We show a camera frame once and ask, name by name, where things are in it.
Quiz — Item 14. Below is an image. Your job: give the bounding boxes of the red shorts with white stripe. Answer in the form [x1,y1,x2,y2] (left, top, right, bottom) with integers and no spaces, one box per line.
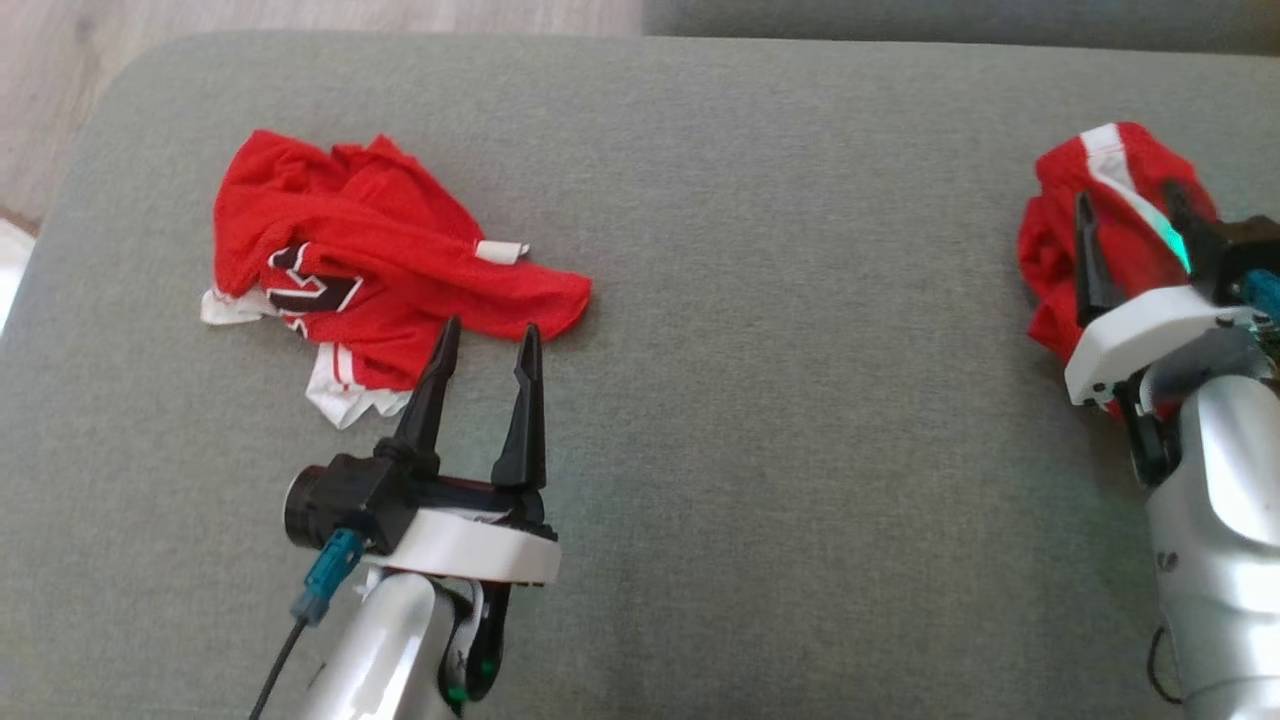
[1017,121,1223,418]

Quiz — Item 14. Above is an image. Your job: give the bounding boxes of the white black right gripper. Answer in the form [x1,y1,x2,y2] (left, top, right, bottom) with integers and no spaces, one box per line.
[1064,180,1263,407]

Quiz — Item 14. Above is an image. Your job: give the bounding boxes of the left cable with teal plug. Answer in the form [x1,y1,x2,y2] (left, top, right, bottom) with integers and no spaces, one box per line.
[247,528,367,720]

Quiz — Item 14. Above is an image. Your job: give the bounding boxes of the grey sofa cushion with seam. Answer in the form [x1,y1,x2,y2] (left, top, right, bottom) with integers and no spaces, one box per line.
[640,0,1280,57]

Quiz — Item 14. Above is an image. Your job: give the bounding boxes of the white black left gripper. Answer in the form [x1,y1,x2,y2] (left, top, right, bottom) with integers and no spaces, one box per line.
[372,316,562,589]

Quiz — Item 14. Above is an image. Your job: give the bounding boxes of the large grey sofa seat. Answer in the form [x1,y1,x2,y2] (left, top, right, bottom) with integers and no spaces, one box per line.
[0,30,1280,720]

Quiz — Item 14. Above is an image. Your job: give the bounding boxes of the red jersey with black print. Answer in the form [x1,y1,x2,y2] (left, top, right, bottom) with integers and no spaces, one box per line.
[199,129,594,432]

